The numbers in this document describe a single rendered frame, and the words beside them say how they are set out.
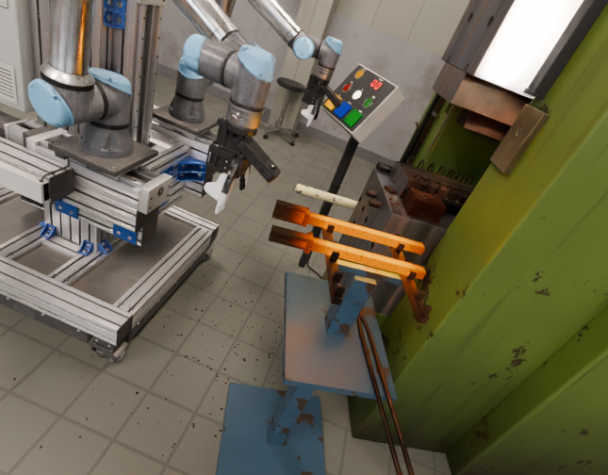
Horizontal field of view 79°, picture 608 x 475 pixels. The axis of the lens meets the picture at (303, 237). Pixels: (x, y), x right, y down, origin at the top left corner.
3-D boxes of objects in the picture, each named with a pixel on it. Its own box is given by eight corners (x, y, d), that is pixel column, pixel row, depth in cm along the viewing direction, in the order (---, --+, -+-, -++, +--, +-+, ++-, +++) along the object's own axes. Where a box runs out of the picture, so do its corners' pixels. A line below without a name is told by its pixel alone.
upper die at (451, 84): (450, 103, 117) (466, 73, 112) (431, 89, 133) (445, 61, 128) (559, 143, 124) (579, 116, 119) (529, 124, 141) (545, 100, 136)
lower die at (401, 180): (399, 197, 136) (409, 177, 131) (388, 174, 152) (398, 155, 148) (496, 227, 143) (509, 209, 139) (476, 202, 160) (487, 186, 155)
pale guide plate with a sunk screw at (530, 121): (502, 172, 102) (543, 113, 93) (489, 159, 109) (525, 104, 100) (509, 174, 102) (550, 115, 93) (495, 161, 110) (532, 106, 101)
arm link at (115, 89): (139, 122, 116) (142, 78, 109) (104, 129, 105) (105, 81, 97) (108, 106, 118) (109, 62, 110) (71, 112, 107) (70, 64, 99)
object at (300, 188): (294, 194, 182) (297, 185, 179) (294, 189, 186) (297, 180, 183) (375, 218, 190) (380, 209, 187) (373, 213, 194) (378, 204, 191)
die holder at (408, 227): (342, 304, 147) (392, 213, 123) (335, 248, 178) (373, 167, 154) (465, 334, 157) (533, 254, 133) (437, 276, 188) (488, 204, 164)
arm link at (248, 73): (249, 41, 77) (285, 57, 76) (238, 93, 83) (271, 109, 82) (229, 40, 71) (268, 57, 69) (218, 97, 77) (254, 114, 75)
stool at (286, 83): (300, 135, 441) (316, 86, 410) (292, 150, 395) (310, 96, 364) (257, 119, 438) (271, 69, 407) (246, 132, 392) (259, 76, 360)
